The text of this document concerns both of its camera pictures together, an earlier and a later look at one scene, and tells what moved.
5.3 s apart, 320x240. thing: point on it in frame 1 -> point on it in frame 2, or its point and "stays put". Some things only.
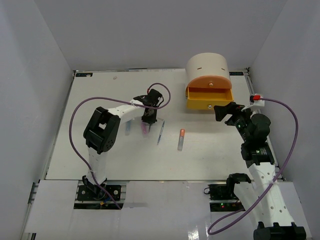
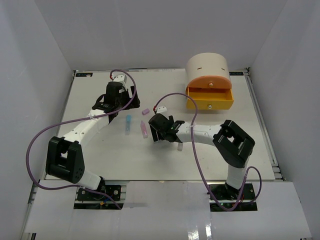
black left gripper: (151, 120) -> (134, 103)
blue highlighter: (128, 128) stays put
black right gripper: (221, 112) -> (155, 135)
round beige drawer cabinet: (205, 64) stays put
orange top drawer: (210, 82) stays put
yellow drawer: (207, 98) stays put
